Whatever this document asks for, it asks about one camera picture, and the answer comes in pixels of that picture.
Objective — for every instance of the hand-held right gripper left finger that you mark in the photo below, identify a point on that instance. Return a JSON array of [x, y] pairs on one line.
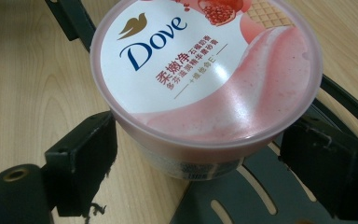
[[80, 161]]

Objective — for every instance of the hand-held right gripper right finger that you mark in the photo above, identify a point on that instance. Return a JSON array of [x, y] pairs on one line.
[[329, 174]]

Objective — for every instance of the black slotted corner rack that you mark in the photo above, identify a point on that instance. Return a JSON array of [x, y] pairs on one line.
[[205, 189]]

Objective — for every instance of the round pink cream tub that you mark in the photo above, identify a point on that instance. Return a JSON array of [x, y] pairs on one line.
[[199, 77]]

